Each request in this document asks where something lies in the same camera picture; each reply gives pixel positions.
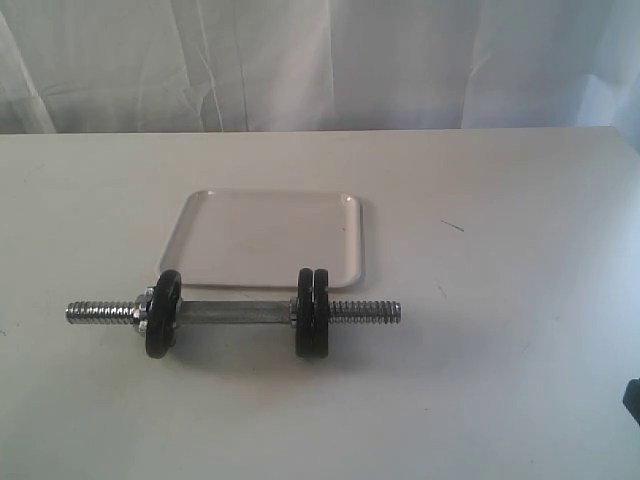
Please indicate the chrome threaded dumbbell bar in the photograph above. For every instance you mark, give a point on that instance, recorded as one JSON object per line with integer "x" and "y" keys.
{"x": 236, "y": 312}

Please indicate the white backdrop curtain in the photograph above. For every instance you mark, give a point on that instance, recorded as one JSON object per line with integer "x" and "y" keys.
{"x": 240, "y": 66}

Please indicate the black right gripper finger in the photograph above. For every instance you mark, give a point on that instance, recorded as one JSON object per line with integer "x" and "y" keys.
{"x": 631, "y": 399}

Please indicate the chrome collar nut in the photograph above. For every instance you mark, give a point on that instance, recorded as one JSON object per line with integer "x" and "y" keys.
{"x": 143, "y": 302}

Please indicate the white rectangular tray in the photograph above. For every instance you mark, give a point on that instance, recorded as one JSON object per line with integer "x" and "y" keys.
{"x": 256, "y": 238}

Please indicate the mounted black weight plate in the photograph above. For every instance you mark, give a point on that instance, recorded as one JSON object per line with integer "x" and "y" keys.
{"x": 161, "y": 314}
{"x": 304, "y": 314}

